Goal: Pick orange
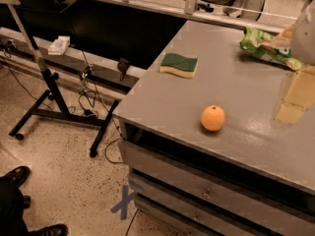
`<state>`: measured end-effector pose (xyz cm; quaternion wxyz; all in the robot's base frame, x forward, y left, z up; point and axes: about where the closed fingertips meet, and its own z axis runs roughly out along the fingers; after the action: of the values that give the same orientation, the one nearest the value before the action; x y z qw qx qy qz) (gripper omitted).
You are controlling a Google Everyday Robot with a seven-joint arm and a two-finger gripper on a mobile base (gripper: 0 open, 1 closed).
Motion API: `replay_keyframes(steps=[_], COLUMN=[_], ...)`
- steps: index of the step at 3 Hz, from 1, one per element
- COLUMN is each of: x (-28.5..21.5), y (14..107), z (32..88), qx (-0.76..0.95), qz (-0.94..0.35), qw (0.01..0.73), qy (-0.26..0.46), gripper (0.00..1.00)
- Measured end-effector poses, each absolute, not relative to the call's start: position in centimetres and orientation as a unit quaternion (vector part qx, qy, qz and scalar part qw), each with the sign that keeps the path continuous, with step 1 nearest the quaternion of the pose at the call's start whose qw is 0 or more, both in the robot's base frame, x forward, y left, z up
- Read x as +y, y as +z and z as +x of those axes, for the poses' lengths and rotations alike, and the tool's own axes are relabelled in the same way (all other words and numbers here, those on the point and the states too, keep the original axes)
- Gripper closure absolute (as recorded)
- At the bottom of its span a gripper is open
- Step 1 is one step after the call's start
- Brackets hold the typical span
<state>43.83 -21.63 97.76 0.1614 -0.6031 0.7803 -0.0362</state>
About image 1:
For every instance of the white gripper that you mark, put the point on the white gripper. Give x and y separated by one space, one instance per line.
304 41

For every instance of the green chip bag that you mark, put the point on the green chip bag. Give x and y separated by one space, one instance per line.
261 45

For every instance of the orange fruit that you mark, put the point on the orange fruit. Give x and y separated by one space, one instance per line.
213 118

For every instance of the grey drawer cabinet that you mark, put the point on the grey drawer cabinet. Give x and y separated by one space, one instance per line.
203 195

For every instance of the green and yellow sponge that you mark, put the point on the green and yellow sponge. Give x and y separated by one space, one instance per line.
179 65

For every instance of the blue tape cross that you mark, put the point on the blue tape cross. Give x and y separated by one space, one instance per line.
122 206

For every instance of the black rolling stand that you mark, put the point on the black rolling stand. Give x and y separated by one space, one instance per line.
53 91

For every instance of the black shoe lower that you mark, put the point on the black shoe lower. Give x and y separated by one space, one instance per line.
54 230

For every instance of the black shoe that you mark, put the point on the black shoe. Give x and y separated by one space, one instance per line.
18 176
54 230

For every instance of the black shoe upper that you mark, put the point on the black shoe upper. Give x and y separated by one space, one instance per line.
18 176

